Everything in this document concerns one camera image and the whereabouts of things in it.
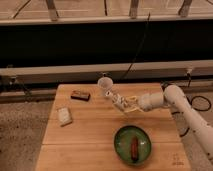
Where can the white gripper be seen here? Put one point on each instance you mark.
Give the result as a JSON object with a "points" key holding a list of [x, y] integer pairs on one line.
{"points": [[146, 102]]}

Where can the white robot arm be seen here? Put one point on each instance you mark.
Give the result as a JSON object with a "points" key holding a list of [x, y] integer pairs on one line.
{"points": [[173, 95]]}

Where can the green bowl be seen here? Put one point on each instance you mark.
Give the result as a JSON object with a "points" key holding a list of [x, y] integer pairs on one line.
{"points": [[122, 144]]}

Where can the brown sausage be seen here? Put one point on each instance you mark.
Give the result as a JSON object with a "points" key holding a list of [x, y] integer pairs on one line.
{"points": [[134, 149]]}

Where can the wooden table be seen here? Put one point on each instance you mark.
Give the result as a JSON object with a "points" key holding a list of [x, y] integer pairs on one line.
{"points": [[87, 143]]}

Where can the dark brown rectangular block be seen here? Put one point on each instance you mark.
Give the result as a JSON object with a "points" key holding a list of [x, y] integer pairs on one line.
{"points": [[80, 95]]}

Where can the white rectangular sponge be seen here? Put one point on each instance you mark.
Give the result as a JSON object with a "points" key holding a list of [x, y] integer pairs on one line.
{"points": [[64, 116]]}

